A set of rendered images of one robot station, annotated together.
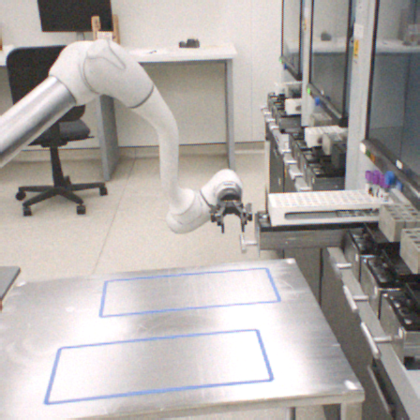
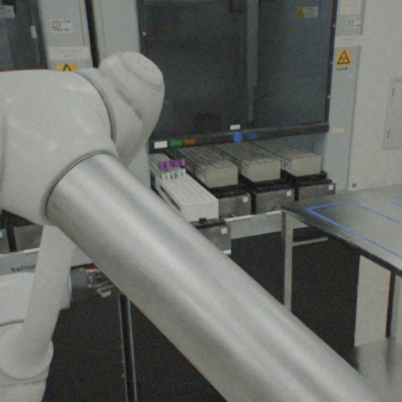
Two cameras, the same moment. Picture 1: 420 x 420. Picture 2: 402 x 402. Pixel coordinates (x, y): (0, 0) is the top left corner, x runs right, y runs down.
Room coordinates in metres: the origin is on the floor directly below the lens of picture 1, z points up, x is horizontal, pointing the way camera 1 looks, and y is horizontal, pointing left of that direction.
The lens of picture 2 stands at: (1.77, 0.93, 1.26)
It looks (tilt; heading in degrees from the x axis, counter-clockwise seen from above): 18 degrees down; 252
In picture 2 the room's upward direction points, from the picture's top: 2 degrees counter-clockwise
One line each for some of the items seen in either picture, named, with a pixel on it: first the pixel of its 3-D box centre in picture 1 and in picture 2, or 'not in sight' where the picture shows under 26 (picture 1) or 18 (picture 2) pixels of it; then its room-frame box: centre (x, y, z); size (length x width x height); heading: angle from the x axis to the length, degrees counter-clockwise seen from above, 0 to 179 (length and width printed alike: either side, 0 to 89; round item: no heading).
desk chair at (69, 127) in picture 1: (52, 127); not in sight; (3.87, 1.01, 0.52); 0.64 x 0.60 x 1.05; 20
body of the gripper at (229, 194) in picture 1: (230, 204); (91, 283); (1.73, -0.06, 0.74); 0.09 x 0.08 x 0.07; 0
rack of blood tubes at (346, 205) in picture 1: (328, 209); (185, 198); (1.43, -0.30, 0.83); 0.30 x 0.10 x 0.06; 90
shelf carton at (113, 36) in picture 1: (106, 32); not in sight; (4.77, 0.73, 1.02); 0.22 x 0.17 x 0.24; 0
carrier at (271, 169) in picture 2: (413, 252); (263, 171); (1.12, -0.41, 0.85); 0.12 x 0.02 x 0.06; 179
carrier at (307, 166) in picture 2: not in sight; (305, 166); (0.97, -0.41, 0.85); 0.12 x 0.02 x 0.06; 179
